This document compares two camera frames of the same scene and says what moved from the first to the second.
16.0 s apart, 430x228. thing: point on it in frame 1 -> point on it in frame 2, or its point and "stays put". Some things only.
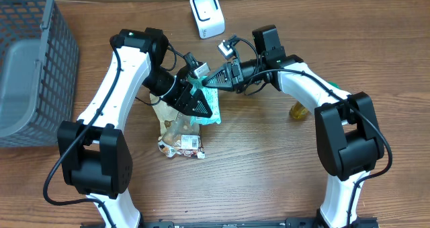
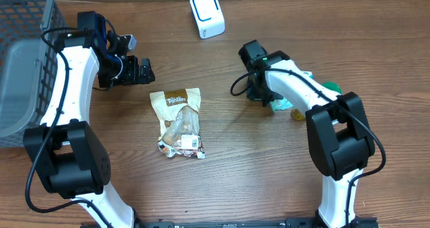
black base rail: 290,222 stays put
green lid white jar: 334,85 stays put
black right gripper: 234,83 -> 254,94
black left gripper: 183,95 -> 135,70
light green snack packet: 211,96 -> 280,104
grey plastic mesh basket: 39,67 stays put
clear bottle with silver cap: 297,111 stays put
